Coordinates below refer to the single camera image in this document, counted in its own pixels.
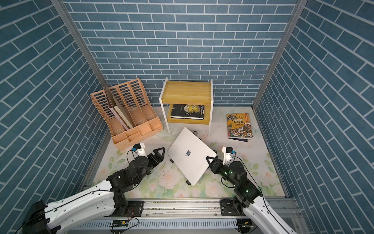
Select dark blue book underneath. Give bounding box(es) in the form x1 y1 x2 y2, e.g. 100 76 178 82
229 137 248 142

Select wooden shelf white frame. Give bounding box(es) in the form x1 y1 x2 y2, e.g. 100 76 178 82
159 78 214 136

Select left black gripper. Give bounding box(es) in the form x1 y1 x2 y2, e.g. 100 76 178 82
134 147 167 184

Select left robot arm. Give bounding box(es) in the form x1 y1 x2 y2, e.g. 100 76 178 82
21 147 166 234

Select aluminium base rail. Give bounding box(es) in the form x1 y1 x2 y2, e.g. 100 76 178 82
128 197 302 218

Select green circuit board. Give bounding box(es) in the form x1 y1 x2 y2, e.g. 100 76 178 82
110 220 129 229

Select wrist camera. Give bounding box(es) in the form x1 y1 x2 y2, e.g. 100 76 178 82
131 143 147 157
222 146 236 165

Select orange plastic file organizer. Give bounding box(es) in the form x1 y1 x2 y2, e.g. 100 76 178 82
91 79 163 151

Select black book on shelf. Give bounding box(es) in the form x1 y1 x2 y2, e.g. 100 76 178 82
170 104 205 120

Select floral table mat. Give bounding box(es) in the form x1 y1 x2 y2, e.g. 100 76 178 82
93 126 285 199

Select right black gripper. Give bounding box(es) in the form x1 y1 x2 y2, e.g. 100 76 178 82
206 156 239 189

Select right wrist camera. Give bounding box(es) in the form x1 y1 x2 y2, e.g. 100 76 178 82
222 146 236 165

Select black folding laptop stand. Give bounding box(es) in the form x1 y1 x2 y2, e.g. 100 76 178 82
169 159 191 185

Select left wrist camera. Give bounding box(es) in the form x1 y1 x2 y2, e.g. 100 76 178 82
131 143 147 157

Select yellow illustrated book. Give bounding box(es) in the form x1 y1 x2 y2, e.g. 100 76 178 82
227 113 253 139

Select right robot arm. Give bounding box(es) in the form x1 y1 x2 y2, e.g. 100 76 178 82
206 157 296 234

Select white papers in organizer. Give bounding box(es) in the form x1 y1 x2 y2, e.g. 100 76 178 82
110 106 134 130

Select silver laptop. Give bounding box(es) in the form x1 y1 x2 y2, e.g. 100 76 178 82
167 128 217 186

